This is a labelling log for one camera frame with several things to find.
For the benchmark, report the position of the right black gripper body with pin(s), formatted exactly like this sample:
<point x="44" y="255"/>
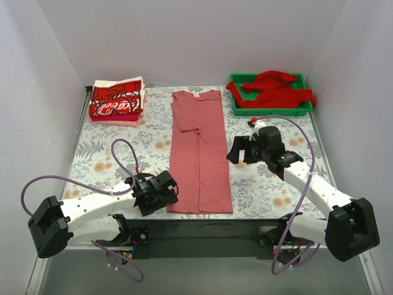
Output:
<point x="244" y="149"/>

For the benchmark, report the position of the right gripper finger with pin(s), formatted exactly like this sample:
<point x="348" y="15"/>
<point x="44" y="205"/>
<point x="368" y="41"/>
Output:
<point x="234" y="155"/>
<point x="242" y="143"/>

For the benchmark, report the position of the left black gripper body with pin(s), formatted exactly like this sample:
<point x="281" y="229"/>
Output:
<point x="163" y="196"/>

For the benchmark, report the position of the pink t shirt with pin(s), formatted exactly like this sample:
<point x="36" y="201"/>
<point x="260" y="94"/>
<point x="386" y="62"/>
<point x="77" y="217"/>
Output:
<point x="198" y="154"/>

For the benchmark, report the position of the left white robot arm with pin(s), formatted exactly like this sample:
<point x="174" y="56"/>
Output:
<point x="58" y="223"/>

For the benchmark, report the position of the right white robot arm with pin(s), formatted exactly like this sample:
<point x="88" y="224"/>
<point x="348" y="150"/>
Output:
<point x="348" y="227"/>

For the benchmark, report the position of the floral patterned table mat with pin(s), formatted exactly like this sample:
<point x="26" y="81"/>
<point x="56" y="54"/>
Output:
<point x="105" y="155"/>

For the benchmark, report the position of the green plastic bin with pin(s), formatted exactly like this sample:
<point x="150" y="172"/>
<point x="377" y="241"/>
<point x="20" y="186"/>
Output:
<point x="302" y="110"/>

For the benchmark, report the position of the red t shirt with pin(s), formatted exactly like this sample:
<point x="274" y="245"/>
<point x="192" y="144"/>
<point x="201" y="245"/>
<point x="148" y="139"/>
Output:
<point x="270" y="89"/>

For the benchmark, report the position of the folded magenta shirt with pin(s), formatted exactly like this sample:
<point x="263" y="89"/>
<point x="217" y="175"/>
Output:
<point x="133" y="117"/>

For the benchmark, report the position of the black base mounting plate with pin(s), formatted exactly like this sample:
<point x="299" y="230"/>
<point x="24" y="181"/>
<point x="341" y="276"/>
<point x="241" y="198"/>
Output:
<point x="196" y="238"/>

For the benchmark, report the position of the folded red printed shirt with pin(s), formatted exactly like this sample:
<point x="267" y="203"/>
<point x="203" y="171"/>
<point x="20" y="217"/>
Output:
<point x="124" y="98"/>

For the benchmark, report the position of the folded white shirt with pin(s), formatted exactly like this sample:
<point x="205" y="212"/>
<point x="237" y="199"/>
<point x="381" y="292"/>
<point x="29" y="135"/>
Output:
<point x="102" y="83"/>

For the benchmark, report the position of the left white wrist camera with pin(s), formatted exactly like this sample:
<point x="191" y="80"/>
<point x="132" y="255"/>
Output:
<point x="152" y="170"/>

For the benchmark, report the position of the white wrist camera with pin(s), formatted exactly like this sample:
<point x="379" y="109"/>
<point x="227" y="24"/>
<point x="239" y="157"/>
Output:
<point x="152" y="170"/>
<point x="255" y="124"/>

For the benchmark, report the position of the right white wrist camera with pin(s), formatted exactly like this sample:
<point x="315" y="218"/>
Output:
<point x="255" y="124"/>

